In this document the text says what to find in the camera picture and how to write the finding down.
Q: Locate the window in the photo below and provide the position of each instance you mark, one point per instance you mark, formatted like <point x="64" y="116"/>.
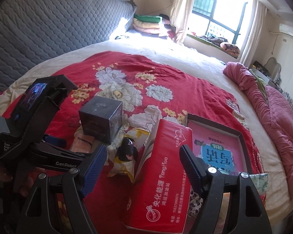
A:
<point x="222" y="9"/>

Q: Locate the dark cube box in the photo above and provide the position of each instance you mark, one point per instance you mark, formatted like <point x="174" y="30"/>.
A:
<point x="100" y="119"/>

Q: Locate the cream curtain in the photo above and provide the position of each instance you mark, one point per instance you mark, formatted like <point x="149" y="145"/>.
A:
<point x="254" y="34"/>
<point x="182" y="9"/>

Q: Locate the clear peach plastic packet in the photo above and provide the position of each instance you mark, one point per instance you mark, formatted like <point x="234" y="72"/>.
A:
<point x="80" y="148"/>

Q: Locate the yellow folded quilts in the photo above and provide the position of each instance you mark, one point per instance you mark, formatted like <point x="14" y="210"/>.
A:
<point x="146" y="26"/>

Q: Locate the light green tissue packet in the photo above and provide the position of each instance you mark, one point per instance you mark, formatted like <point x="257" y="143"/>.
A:
<point x="260" y="182"/>

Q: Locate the white air conditioner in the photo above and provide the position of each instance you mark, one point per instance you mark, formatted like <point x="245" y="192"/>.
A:
<point x="288" y="30"/>

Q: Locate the grey quilted headboard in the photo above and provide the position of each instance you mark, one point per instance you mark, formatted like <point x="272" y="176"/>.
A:
<point x="51" y="29"/>

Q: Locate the person's left hand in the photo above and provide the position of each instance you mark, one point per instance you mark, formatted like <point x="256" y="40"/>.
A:
<point x="0" y="168"/>

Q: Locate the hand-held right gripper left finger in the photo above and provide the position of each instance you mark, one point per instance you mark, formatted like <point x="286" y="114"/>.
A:
<point x="95" y="173"/>

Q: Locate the patterned pillow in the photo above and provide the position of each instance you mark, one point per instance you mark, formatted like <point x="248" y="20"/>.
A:
<point x="230" y="48"/>

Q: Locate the white bed sheet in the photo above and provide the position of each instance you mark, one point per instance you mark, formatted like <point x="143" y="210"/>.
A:
<point x="173" y="48"/>

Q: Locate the leopard print scrunchie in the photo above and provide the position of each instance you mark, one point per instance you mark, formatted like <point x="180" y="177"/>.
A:
<point x="195" y="204"/>

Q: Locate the pink quilt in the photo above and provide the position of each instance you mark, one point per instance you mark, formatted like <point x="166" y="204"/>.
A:
<point x="278" y="117"/>

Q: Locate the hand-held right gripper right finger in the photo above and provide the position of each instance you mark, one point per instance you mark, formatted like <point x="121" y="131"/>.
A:
<point x="193" y="170"/>

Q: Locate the red tissue pack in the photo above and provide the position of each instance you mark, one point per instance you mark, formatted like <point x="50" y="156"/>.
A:
<point x="161" y="165"/>

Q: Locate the dark clothes on windowsill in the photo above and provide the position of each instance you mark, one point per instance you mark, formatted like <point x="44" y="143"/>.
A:
<point x="212" y="39"/>

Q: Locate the green folded blanket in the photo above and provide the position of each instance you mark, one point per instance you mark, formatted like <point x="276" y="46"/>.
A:
<point x="146" y="18"/>

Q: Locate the yellow white cartoon packet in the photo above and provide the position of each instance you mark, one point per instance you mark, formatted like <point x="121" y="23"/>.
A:
<point x="122" y="165"/>

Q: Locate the white framed mirror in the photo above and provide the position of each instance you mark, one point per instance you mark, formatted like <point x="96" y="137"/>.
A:
<point x="273" y="68"/>

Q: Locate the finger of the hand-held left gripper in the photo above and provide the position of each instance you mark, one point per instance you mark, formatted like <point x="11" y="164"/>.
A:
<point x="56" y="141"/>
<point x="75" y="154"/>

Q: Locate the red floral blanket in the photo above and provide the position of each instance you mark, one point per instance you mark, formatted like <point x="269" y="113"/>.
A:
<point x="136" y="65"/>

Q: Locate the green cloth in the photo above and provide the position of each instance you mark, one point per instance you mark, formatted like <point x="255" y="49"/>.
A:
<point x="257" y="80"/>

